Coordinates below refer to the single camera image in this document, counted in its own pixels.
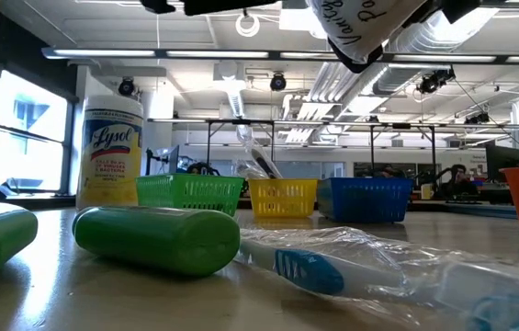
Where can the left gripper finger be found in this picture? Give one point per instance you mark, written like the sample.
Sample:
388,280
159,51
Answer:
355,68

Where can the clear bag of white cotton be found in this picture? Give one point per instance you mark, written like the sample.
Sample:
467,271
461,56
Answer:
360,27

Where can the bagged blue white toothbrush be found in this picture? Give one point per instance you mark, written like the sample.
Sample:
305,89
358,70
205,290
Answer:
309,271

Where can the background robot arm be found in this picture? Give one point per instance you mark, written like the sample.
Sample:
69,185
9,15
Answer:
201,167

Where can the white ceiling conduit bundle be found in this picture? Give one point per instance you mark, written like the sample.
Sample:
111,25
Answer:
328,92

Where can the blue plastic basket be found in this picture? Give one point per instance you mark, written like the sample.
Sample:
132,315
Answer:
364,200

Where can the yellow plastic basket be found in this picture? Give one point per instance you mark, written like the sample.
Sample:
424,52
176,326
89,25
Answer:
284,197

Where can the person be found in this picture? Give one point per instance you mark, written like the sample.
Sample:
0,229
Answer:
459,179

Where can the black monitor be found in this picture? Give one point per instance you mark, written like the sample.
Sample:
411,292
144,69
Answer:
502,158

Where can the green plastic basket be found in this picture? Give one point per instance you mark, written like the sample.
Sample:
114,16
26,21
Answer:
190,190

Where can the Lysol wipes canister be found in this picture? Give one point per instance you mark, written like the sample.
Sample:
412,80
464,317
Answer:
109,151

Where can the window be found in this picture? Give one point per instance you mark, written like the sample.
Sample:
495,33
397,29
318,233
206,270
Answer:
25,138

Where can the silver air duct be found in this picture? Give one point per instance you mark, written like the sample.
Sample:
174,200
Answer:
424,50

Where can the black hanging camera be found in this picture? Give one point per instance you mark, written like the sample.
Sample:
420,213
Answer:
278,82
433,80
477,118
126,86

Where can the black background station frame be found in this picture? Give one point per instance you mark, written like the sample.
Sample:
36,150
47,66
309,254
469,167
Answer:
208,142

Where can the black aluminium table frame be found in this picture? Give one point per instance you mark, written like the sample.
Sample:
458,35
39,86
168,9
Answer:
38,202

